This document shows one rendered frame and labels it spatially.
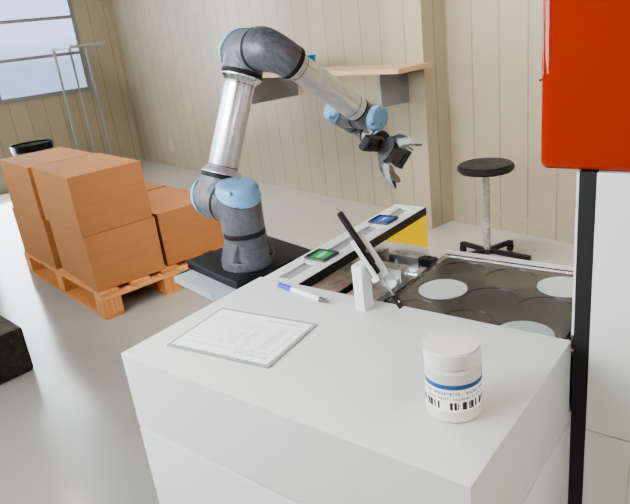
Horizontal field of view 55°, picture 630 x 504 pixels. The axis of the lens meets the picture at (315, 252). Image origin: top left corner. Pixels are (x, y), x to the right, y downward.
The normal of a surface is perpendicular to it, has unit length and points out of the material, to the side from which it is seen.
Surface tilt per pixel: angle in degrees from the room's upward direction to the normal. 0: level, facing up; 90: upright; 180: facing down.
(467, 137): 90
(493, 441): 0
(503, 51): 90
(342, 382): 0
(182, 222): 90
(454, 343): 0
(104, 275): 90
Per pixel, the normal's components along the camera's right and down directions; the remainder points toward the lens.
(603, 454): -0.61, 0.34
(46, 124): 0.64, 0.19
